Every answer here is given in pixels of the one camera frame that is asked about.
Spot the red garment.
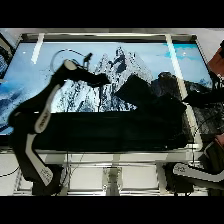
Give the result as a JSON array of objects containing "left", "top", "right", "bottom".
[{"left": 207, "top": 45, "right": 224, "bottom": 80}]

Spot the silver frame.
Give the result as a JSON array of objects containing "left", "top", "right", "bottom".
[{"left": 0, "top": 31, "right": 224, "bottom": 197}]

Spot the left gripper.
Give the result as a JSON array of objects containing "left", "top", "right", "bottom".
[{"left": 86, "top": 73, "right": 113, "bottom": 89}]

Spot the black garment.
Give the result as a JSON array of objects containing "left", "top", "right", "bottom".
[{"left": 32, "top": 74, "right": 188, "bottom": 152}]

